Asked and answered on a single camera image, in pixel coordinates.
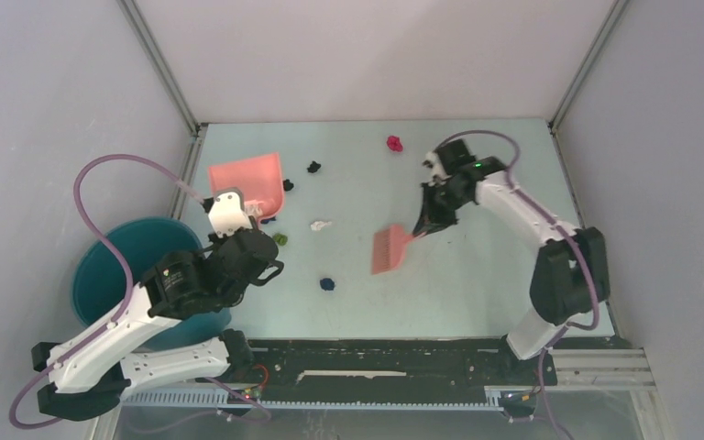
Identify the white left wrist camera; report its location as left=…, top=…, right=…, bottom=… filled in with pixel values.
left=203, top=188, right=256, bottom=239

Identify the magenta paper scrap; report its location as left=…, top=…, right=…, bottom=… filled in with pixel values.
left=386, top=136, right=403, bottom=152

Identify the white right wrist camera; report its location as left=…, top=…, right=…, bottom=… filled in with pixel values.
left=422, top=151, right=446, bottom=184

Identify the black paper scrap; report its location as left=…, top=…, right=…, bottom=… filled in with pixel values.
left=282, top=179, right=294, bottom=193
left=306, top=161, right=322, bottom=174

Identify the black paper scrap near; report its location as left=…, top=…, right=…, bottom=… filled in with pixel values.
left=282, top=179, right=294, bottom=193

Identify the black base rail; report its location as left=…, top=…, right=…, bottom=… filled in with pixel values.
left=218, top=338, right=557, bottom=406

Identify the dark blue scrap near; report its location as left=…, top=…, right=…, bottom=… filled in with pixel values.
left=319, top=278, right=336, bottom=292

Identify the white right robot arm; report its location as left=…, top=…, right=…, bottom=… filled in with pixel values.
left=412, top=136, right=610, bottom=383

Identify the pink hand brush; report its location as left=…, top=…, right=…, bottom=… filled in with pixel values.
left=370, top=224, right=416, bottom=275

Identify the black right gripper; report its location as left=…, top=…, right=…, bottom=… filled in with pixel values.
left=416, top=181, right=469, bottom=238

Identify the teal plastic bucket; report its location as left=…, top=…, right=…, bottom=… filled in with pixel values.
left=71, top=217, right=232, bottom=351

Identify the pink dustpan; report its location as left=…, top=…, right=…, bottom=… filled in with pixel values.
left=207, top=152, right=285, bottom=219

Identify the aluminium corner post left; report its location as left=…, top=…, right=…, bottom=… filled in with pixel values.
left=117, top=0, right=208, bottom=183

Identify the aluminium corner post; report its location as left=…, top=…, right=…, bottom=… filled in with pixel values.
left=548, top=0, right=631, bottom=136
left=117, top=0, right=208, bottom=183

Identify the green paper scrap left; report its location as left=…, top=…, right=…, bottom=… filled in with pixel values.
left=272, top=233, right=289, bottom=247

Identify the white paper scrap left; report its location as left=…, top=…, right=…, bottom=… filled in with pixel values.
left=310, top=220, right=332, bottom=232

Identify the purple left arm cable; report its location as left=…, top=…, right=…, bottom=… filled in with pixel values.
left=7, top=153, right=207, bottom=431

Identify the black paper scrap far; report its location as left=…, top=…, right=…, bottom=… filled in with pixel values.
left=306, top=161, right=322, bottom=174

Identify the white cable duct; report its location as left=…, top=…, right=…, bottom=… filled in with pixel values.
left=119, top=388, right=505, bottom=413

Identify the aluminium corner post right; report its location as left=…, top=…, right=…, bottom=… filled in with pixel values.
left=548, top=0, right=631, bottom=136

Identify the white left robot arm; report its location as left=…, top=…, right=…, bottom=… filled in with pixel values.
left=31, top=228, right=284, bottom=422

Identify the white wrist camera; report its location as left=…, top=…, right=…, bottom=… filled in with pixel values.
left=203, top=188, right=256, bottom=239
left=422, top=151, right=446, bottom=184

